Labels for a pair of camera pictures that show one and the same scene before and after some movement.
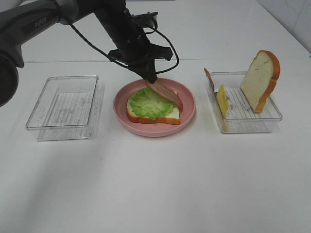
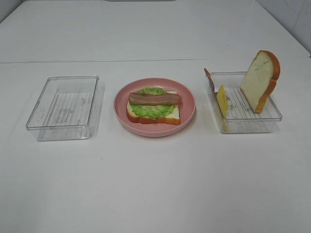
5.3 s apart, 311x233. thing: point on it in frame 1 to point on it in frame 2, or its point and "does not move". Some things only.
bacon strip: x=208 y=74 does not move
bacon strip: x=167 y=91 to x=144 y=98
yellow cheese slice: x=223 y=99 does not move
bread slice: x=174 y=119 does not move
